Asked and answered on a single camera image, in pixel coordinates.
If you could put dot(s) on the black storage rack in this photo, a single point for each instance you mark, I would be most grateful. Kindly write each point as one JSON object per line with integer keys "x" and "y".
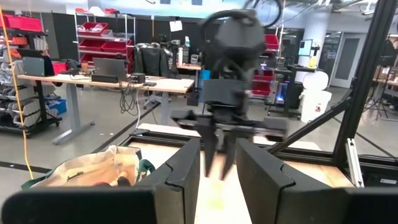
{"x": 40, "y": 105}

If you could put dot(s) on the white paper sign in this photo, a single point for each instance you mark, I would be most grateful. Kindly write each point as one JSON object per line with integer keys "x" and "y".
{"x": 176, "y": 25}

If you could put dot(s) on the dark jackets on chairs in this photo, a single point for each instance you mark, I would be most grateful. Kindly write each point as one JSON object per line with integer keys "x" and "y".
{"x": 152, "y": 60}

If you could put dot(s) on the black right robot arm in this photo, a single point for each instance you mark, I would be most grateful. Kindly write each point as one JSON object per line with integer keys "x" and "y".
{"x": 239, "y": 37}

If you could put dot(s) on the white plastic bucket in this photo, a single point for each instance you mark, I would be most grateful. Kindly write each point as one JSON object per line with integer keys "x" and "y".
{"x": 315, "y": 105}

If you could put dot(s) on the large red storage bin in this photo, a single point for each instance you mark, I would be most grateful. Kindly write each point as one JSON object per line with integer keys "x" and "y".
{"x": 21, "y": 23}

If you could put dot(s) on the small computer monitor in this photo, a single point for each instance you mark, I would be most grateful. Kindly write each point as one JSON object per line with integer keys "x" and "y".
{"x": 305, "y": 47}

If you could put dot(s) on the black red gardening glove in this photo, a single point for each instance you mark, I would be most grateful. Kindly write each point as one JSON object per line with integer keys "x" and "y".
{"x": 125, "y": 182}

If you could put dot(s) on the white flat bar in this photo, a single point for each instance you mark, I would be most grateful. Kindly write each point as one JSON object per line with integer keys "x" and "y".
{"x": 354, "y": 161}

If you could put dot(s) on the wooden desk grey legs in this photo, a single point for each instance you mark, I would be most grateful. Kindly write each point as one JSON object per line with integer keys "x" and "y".
{"x": 168, "y": 84}

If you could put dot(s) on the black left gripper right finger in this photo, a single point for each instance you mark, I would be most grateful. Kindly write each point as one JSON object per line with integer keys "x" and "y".
{"x": 261, "y": 193}

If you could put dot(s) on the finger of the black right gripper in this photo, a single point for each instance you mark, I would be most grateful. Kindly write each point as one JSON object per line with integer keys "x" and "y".
{"x": 210, "y": 146}
{"x": 229, "y": 152}

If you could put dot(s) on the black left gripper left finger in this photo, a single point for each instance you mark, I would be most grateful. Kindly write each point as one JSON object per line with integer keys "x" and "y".
{"x": 180, "y": 193}

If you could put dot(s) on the blue barrel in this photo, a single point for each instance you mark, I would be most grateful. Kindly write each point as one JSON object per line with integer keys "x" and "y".
{"x": 203, "y": 84}

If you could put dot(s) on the beige green canvas gardening bag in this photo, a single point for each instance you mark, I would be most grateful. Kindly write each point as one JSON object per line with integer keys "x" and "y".
{"x": 90, "y": 168}

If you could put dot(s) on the grey laptop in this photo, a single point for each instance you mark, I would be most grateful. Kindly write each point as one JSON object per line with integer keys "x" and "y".
{"x": 110, "y": 68}

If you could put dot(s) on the blue storage bin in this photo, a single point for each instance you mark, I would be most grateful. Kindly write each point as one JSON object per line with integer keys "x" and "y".
{"x": 57, "y": 106}

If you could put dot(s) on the hanging bicycle wheel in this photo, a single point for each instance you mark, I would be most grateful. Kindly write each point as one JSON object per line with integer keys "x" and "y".
{"x": 270, "y": 12}

